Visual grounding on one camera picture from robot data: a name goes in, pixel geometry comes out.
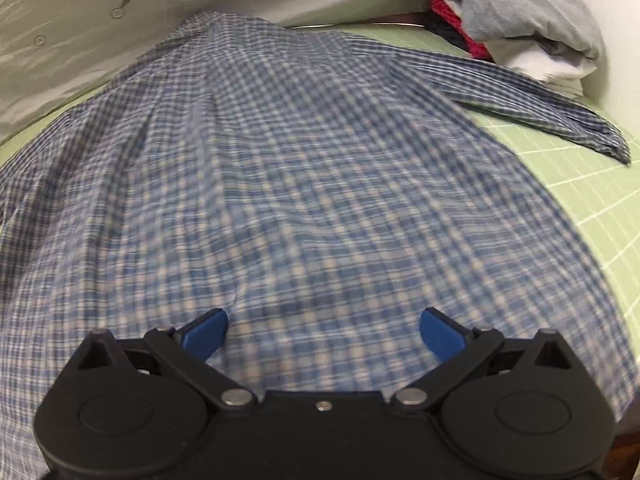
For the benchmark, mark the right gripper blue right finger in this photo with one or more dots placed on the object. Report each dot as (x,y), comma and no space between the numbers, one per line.
(461,352)

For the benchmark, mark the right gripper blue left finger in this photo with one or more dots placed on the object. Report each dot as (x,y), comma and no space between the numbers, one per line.
(184,353)

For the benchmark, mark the blue white plaid shirt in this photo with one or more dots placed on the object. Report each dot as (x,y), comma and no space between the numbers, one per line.
(384,357)

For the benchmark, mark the green grid cutting mat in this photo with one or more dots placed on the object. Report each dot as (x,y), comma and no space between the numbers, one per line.
(585,169)

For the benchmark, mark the red knitted garment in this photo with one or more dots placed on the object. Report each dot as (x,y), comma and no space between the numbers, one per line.
(447,23)

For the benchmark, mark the white folded garment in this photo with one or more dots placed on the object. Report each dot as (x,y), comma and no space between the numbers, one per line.
(562,71)

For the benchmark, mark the white carrot print sheet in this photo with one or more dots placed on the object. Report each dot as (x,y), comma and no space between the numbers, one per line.
(52,51)

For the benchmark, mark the grey folded garment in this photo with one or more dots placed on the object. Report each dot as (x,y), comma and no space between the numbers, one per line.
(566,22)

